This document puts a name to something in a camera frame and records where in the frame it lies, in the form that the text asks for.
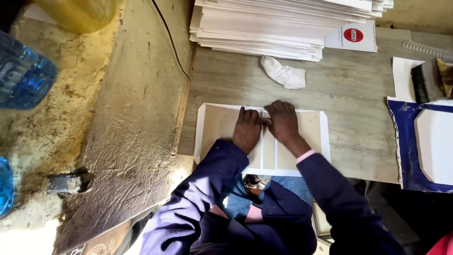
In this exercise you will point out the wide brown cover board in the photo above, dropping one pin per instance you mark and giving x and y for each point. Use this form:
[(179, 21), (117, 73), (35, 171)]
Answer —
[(217, 127), (311, 131)]

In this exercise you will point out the beige perforated paper strip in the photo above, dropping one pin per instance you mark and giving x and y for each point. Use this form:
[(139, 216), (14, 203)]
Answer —
[(393, 34)]

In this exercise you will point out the dark blue cover material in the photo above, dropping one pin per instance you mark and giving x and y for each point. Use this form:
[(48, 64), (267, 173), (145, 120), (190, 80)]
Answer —
[(407, 148)]

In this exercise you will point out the narrow brown spine strip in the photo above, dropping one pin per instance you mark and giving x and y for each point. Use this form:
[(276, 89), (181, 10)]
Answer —
[(269, 152)]

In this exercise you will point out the red cloth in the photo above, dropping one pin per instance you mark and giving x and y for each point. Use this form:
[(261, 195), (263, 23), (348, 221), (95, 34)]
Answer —
[(442, 246)]

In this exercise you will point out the person's right hand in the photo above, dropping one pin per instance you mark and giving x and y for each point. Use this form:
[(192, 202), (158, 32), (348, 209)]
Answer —
[(285, 124)]

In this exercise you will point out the plain white paper sheet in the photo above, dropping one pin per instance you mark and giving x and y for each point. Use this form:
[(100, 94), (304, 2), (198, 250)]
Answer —
[(402, 79)]

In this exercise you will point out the person's left fingers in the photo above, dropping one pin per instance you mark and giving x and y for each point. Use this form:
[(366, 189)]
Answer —
[(249, 116)]

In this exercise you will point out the stack of white sheets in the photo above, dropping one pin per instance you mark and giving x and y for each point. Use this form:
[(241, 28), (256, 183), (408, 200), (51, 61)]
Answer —
[(269, 28)]

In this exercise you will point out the crumpled white cloth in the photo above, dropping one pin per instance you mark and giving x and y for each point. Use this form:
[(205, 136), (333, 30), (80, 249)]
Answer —
[(285, 73)]

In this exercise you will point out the white cover paper sheet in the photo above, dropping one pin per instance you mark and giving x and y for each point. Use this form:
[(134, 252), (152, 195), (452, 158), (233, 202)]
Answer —
[(325, 141)]

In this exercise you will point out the large blue water bottle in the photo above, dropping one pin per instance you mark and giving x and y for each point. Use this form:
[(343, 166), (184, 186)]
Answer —
[(23, 74)]

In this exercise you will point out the white board with cut corners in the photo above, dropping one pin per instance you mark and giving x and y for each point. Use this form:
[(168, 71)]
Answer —
[(437, 145)]

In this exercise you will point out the yellow plastic container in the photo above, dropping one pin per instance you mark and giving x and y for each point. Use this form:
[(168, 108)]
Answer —
[(76, 14)]

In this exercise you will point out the clear spiral binding coil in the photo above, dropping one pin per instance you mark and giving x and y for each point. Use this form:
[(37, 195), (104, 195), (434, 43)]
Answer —
[(428, 50)]

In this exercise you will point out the black and grey block brush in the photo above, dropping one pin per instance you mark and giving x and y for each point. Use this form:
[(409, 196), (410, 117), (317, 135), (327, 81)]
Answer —
[(426, 80)]

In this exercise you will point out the person's right fingers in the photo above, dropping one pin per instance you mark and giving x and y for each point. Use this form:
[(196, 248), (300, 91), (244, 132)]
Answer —
[(281, 108)]

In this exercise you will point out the person's left hand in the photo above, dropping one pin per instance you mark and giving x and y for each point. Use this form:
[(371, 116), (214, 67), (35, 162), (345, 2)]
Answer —
[(246, 131)]

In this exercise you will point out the person's blue jeans legs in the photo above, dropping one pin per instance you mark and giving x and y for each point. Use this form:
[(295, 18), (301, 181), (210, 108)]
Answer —
[(233, 202)]

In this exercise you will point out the white booklet with red label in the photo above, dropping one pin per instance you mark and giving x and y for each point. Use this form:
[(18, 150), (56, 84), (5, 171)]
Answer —
[(354, 37)]

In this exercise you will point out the small blue plastic bottle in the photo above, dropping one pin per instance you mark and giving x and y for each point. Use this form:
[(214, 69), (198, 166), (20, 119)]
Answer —
[(5, 187)]

